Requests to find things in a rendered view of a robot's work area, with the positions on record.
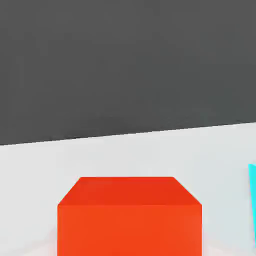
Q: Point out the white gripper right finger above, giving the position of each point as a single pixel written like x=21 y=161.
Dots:
x=205 y=252

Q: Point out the large cyan box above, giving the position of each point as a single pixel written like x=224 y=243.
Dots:
x=253 y=192

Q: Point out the small red cube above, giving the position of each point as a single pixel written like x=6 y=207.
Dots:
x=129 y=226

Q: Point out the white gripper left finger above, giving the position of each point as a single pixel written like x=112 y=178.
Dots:
x=53 y=249

